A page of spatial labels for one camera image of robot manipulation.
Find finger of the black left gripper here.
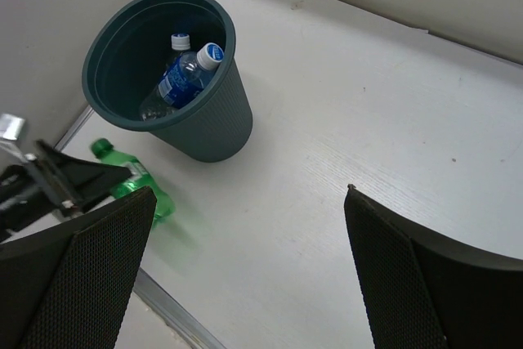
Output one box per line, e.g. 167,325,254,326
35,140,131,218

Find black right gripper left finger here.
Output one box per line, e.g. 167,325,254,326
1,187,156,348

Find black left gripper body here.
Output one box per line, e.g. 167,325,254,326
1,164,57,239

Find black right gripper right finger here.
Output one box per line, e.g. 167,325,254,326
344,185,522,348

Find green plastic soda bottle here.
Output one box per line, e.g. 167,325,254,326
90,138,175,224

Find clear bottle blue label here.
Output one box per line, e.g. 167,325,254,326
139,43,224,121

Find clear unlabelled plastic bottle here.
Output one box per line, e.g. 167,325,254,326
164,33,190,73

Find dark teal plastic bin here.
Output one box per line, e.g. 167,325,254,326
82,0,253,163

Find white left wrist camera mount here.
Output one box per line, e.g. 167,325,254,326
1,113,26,154

